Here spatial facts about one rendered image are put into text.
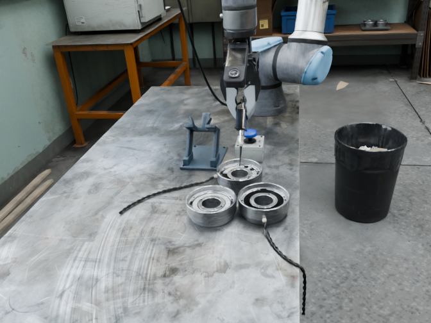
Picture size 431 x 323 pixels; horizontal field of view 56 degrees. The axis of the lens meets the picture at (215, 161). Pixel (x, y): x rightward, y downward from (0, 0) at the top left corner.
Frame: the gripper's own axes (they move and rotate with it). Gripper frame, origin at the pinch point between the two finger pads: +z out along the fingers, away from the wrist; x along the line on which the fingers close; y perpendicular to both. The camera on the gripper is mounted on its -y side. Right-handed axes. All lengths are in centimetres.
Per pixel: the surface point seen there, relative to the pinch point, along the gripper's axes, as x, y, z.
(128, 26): 111, 184, 10
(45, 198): 44, -22, 13
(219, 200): 1.5, -21.6, 10.5
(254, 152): -2.7, 0.5, 10.1
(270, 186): -8.5, -15.8, 9.7
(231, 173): 1.2, -10.2, 10.5
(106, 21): 127, 184, 6
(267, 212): -8.9, -25.7, 9.6
